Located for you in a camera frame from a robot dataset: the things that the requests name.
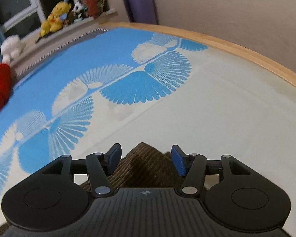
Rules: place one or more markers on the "white plush toy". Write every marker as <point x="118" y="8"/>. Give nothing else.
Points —
<point x="11" y="48"/>

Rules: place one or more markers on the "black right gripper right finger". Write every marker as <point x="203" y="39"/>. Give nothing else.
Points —
<point x="194" y="167"/>

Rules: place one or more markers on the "window frame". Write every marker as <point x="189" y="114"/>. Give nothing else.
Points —
<point x="20" y="17"/>

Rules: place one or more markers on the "brown corduroy pants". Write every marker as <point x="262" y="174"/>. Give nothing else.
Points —
<point x="145" y="167"/>

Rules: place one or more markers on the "yellow plush toy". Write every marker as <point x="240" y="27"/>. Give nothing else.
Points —
<point x="55" y="20"/>

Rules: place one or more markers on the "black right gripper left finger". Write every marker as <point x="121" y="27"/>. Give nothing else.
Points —
<point x="58" y="175"/>

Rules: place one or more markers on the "purple rolled mat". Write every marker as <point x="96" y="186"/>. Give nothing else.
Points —
<point x="141" y="11"/>

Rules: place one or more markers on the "blue white patterned bedsheet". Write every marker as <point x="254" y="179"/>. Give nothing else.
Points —
<point x="129" y="86"/>

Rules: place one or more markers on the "wooden bed frame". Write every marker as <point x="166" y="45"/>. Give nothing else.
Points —
<point x="223" y="45"/>

